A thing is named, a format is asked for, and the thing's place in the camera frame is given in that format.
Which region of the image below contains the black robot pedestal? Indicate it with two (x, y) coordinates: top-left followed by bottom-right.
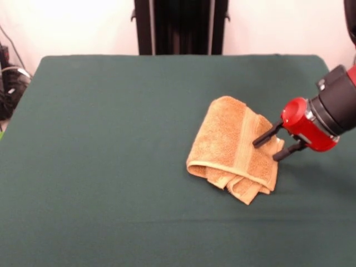
(130, 0), (231, 56)

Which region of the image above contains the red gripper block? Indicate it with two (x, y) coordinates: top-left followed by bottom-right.
(252, 97), (340, 162)

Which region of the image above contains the tan terry towel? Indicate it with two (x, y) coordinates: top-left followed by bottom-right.
(185, 96), (286, 206)

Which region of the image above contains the black and white cable heap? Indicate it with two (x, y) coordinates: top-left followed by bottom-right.
(0, 65), (32, 121)

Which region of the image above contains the dark green table cloth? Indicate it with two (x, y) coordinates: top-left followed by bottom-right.
(0, 55), (356, 267)

